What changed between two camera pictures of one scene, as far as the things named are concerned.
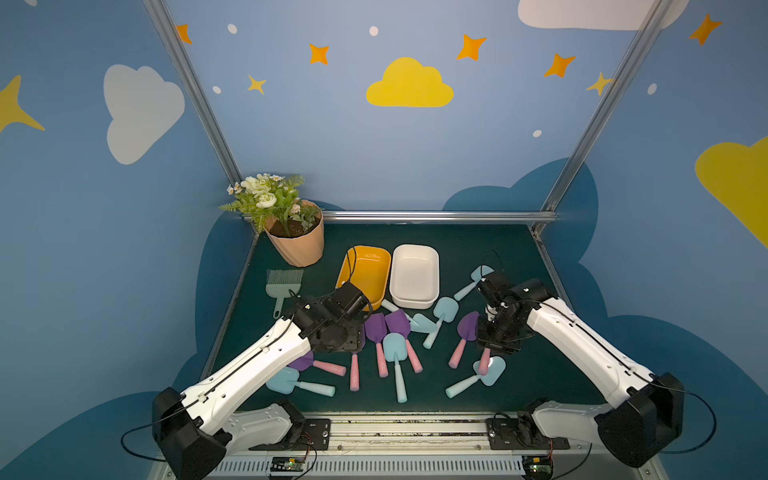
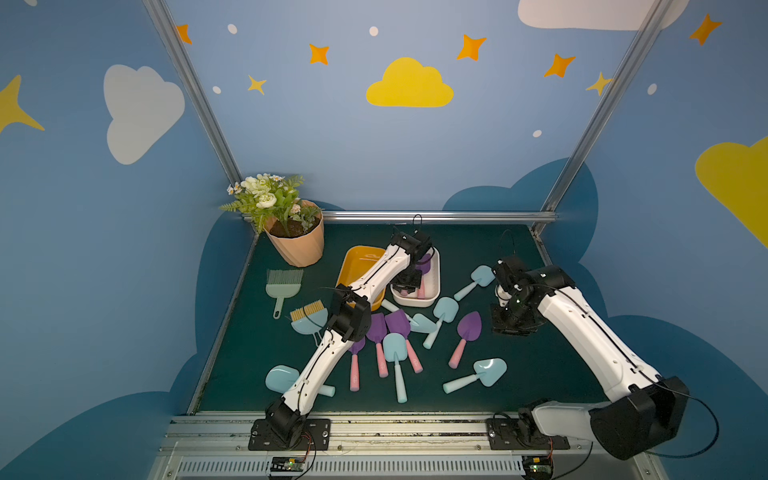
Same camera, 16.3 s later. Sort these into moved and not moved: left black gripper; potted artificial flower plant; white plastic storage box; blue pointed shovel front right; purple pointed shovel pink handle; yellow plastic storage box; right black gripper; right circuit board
Moved: purple pointed shovel pink handle; right black gripper; left black gripper
Not moved: white plastic storage box; yellow plastic storage box; right circuit board; blue pointed shovel front right; potted artificial flower plant
